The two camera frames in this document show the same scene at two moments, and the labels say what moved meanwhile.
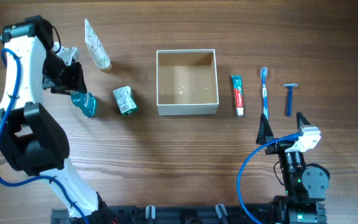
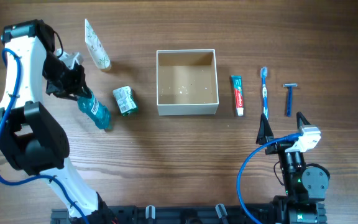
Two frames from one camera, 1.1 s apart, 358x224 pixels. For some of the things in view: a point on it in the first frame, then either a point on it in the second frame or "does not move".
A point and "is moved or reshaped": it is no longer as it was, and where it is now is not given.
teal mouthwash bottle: (89, 104) is moved or reshaped
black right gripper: (265, 132) does not move
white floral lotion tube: (97, 53) does not move
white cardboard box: (186, 82) does not move
